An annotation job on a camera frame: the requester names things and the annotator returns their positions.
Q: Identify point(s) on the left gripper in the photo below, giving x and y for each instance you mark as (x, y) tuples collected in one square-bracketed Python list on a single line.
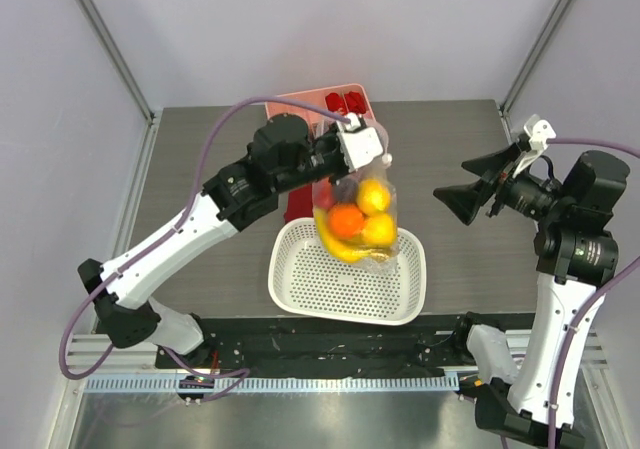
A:
[(332, 137)]

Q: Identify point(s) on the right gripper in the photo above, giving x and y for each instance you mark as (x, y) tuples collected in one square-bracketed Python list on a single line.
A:
[(498, 189)]

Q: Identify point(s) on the red yellow mango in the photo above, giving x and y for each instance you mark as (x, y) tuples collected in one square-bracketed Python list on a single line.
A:
[(323, 196)]

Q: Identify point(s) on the small dark plum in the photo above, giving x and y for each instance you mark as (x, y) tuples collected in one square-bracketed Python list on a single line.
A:
[(345, 191)]

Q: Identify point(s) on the yellow lemon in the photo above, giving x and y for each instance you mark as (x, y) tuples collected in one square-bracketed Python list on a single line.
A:
[(373, 197)]

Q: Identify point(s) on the orange fruit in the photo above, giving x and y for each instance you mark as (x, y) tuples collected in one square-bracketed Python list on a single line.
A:
[(345, 221)]

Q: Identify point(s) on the clear zip top bag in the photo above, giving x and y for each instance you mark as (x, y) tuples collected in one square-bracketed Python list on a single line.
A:
[(378, 169)]

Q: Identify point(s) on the yellow banana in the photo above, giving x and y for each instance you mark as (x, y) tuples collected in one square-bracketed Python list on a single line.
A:
[(345, 252)]

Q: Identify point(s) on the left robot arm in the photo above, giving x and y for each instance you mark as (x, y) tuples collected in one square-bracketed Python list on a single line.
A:
[(281, 157)]

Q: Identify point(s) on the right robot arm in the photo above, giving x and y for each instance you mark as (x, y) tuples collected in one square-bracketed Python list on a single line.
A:
[(532, 402)]

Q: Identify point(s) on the folded red cloth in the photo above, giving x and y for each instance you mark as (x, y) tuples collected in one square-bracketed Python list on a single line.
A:
[(299, 204)]

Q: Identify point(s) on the red item in organizer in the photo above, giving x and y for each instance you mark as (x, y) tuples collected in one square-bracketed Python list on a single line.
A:
[(335, 103), (355, 102)]

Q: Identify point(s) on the white perforated plastic basket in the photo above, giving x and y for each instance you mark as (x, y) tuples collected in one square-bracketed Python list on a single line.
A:
[(306, 280)]

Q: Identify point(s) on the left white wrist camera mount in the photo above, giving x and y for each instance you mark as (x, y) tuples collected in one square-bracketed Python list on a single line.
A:
[(360, 142)]

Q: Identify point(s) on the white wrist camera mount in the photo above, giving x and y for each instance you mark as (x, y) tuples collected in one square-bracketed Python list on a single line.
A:
[(533, 142), (360, 142)]

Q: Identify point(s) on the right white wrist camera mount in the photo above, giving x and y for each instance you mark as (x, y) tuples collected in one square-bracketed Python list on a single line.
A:
[(533, 142)]

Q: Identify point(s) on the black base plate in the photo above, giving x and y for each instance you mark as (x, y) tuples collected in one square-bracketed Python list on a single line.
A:
[(314, 348)]

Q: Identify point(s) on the right aluminium frame post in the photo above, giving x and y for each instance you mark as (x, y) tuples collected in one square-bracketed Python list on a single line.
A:
[(550, 27)]

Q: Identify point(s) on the aluminium frame post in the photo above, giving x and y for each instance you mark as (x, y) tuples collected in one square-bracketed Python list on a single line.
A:
[(550, 27), (100, 29)]

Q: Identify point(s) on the white slotted cable duct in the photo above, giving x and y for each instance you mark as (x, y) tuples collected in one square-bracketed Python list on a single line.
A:
[(187, 384)]

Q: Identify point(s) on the left aluminium frame post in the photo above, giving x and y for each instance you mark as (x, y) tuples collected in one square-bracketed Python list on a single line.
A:
[(100, 29)]

